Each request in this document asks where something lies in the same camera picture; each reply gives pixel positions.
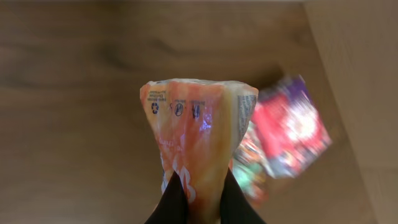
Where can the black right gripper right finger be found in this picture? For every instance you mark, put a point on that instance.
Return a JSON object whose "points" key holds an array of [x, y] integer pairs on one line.
{"points": [[234, 208]]}

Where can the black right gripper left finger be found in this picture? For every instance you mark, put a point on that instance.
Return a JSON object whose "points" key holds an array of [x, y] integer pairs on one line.
{"points": [[173, 206]]}

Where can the orange chocolate bar wrapper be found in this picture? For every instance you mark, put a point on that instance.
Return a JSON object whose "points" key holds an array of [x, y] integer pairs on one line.
{"points": [[250, 151]]}

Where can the purple pad package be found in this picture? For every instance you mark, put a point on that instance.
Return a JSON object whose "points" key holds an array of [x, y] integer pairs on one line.
{"points": [[289, 127]]}

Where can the teal snack packet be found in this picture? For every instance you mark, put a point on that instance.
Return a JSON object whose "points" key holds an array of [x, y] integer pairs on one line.
{"points": [[250, 177]]}

